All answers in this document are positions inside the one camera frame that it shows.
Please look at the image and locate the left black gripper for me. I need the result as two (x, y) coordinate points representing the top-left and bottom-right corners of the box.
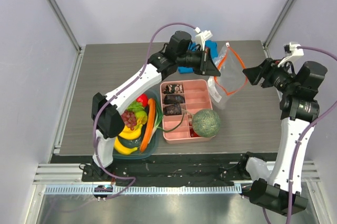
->
(176, 47), (221, 77)

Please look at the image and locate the clear zip top bag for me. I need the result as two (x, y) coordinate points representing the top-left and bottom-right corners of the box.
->
(207, 42), (248, 110)

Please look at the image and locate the green netted melon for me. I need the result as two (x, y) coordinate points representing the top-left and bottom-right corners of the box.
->
(187, 109), (221, 138)

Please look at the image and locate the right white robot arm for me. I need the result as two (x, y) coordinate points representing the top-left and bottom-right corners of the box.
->
(237, 58), (328, 216)

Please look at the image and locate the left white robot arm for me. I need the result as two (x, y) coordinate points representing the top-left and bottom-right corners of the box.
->
(92, 30), (221, 181)

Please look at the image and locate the blue folded cloth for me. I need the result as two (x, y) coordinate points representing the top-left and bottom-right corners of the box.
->
(177, 40), (218, 74)

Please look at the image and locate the rose pattern rolled sock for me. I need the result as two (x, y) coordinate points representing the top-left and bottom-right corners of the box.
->
(163, 84), (184, 94)

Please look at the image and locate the dark floral rolled sock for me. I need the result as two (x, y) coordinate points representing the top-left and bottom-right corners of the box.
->
(163, 94), (185, 105)

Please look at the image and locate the dotted dark rolled sock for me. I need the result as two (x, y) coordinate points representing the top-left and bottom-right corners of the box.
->
(163, 104), (182, 116)

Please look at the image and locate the teal plastic fruit bin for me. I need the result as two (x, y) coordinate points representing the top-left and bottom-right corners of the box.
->
(112, 89), (161, 160)

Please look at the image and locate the pink divided organizer tray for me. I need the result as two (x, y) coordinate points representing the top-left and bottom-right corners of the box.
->
(160, 79), (213, 144)

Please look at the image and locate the green onion stalk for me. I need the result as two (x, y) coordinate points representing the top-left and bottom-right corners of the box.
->
(152, 99), (189, 133)

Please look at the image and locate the red pepper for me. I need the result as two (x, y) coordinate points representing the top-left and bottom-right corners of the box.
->
(136, 94), (148, 107)

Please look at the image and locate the yellow green bell pepper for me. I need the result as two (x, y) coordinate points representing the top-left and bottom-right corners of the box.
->
(135, 110), (148, 125)

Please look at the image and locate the green grape bunch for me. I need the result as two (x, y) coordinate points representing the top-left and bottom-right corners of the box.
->
(127, 100), (145, 113)

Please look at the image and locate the purple grape bunch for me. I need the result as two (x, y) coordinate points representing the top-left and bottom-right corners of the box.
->
(121, 110), (137, 130)

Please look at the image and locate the orange carrot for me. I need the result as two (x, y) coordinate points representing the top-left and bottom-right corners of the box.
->
(140, 98), (156, 152)

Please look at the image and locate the yellow banana upper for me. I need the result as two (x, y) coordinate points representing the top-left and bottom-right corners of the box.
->
(122, 124), (143, 134)

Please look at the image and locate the yellow banana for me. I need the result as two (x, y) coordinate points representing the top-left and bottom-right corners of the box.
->
(122, 124), (143, 134)
(114, 137), (138, 155)
(118, 129), (142, 140)

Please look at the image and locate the yellow banana middle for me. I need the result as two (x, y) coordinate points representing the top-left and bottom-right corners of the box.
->
(118, 129), (142, 140)

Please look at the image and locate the yellow banana lower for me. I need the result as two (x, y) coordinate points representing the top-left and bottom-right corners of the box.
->
(114, 137), (138, 155)

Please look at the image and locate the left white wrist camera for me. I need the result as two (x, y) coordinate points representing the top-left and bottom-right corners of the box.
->
(194, 27), (213, 50)

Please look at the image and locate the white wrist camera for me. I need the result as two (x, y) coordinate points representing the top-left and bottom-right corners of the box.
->
(277, 42), (304, 68)
(194, 27), (213, 50)

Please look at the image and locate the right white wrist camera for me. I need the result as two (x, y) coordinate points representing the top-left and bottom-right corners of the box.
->
(277, 42), (304, 68)

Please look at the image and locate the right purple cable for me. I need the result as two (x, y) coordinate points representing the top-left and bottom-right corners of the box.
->
(262, 46), (337, 224)

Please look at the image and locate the purple cable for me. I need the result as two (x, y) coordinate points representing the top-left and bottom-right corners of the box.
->
(92, 23), (198, 200)
(262, 46), (337, 224)

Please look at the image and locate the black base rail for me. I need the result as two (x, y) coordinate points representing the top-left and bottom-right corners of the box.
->
(51, 152), (274, 187)

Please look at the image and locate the slotted cable duct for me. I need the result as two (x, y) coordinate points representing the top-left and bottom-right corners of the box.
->
(44, 184), (242, 195)

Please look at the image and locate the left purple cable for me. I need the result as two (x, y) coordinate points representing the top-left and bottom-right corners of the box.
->
(92, 23), (198, 200)

